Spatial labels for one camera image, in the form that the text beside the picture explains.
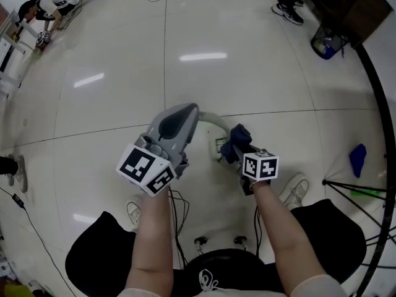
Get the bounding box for dark blue cloth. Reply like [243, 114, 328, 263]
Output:
[220, 123, 253, 164]

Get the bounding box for black tripod stand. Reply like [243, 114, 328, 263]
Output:
[321, 178, 396, 269]

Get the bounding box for bright blue cloth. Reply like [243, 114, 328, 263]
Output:
[348, 143, 368, 179]

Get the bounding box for person's left white shoe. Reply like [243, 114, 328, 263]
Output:
[126, 193, 144, 232]

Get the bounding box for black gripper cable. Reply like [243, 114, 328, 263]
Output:
[253, 207, 264, 258]
[168, 187, 190, 270]

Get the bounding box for black power adapter cable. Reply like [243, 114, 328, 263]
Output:
[0, 186, 77, 297]

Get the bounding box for black rolling stool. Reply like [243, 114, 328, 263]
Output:
[184, 235, 273, 290]

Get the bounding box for white table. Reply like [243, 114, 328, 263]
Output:
[0, 9, 43, 98]

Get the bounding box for yellow green item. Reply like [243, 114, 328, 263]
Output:
[2, 284, 27, 297]

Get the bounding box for person's right forearm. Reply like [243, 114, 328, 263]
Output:
[249, 180, 329, 293]

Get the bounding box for bright green item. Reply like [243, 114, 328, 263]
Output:
[350, 189, 383, 198]

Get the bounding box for person's left forearm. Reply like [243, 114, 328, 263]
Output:
[123, 186, 174, 292]

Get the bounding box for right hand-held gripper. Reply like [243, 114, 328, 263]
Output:
[231, 144, 279, 196]

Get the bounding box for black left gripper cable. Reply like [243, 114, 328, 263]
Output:
[168, 187, 190, 270]

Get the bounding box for person's right leg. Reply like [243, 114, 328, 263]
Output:
[289, 198, 368, 286]

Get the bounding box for person's left leg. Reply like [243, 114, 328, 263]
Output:
[64, 210, 139, 296]

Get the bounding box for person's pale shirt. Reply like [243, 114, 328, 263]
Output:
[116, 272, 346, 297]

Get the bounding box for black mesh waste bin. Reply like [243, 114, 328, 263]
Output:
[310, 23, 351, 61]

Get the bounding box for white drawstring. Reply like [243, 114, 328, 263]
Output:
[197, 269, 221, 292]

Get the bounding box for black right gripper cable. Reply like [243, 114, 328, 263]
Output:
[253, 207, 264, 258]

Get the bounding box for person's leg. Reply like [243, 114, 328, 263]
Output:
[64, 210, 139, 296]
[289, 198, 368, 286]

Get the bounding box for brown wooden desk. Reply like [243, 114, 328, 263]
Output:
[304, 0, 394, 48]

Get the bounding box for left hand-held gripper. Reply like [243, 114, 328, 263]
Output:
[116, 103, 199, 197]

